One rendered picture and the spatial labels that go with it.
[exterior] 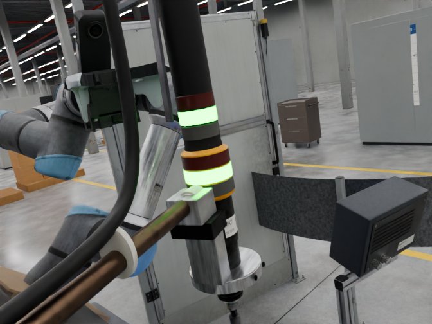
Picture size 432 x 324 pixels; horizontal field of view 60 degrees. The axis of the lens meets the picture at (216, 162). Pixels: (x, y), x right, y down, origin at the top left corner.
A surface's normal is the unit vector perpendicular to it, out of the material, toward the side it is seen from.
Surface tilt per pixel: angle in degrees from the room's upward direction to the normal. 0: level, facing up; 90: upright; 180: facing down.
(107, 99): 90
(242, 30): 90
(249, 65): 90
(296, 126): 90
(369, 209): 15
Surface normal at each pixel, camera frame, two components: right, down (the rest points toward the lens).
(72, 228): -0.26, -0.42
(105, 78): 0.51, 0.11
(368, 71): -0.72, 0.28
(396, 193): -0.03, -0.90
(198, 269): -0.40, 0.27
